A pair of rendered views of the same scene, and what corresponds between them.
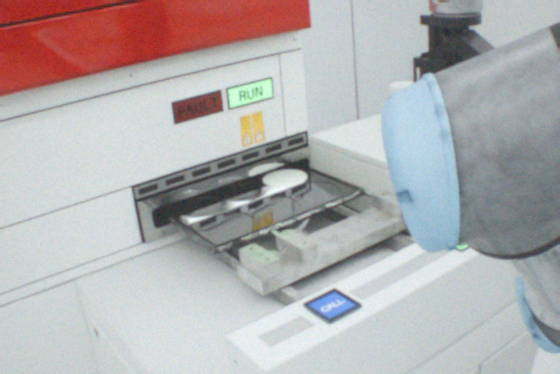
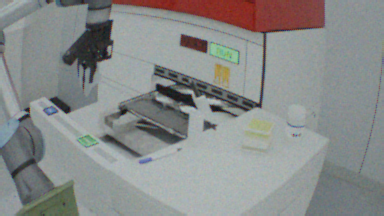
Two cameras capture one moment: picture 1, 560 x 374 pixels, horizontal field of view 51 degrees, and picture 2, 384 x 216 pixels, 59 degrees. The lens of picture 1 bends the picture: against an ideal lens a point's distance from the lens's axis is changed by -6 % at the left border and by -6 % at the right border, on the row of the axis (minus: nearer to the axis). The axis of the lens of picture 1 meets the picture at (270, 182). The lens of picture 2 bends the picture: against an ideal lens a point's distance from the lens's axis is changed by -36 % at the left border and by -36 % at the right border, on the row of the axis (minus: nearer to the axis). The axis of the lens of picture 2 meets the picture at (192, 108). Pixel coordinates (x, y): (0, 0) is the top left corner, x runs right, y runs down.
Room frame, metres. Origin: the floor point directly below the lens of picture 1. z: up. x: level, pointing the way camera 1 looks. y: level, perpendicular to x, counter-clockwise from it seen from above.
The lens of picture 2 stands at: (0.73, -1.43, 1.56)
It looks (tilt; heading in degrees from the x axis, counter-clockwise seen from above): 23 degrees down; 72
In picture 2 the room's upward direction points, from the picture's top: 5 degrees clockwise
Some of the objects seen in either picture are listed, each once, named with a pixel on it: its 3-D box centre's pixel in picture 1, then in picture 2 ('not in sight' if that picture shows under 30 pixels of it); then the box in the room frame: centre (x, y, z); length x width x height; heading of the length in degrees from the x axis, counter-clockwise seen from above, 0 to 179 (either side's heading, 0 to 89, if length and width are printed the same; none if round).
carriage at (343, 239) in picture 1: (330, 244); (140, 142); (1.02, -0.10, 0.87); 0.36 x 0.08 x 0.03; 123
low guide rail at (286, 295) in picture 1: (262, 278); (119, 131); (0.97, 0.03, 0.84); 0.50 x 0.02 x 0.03; 33
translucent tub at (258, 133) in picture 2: not in sight; (258, 136); (1.27, -0.37, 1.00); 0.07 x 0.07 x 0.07; 52
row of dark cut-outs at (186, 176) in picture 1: (225, 163); (201, 86); (1.26, 0.09, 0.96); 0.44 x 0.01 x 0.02; 123
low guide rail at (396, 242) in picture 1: (370, 230); not in sight; (1.12, -0.20, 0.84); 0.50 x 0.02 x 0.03; 33
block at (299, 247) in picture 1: (296, 245); (124, 124); (0.98, -0.04, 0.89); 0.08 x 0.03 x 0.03; 33
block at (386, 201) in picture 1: (392, 203); not in sight; (1.11, -0.24, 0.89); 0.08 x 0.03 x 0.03; 33
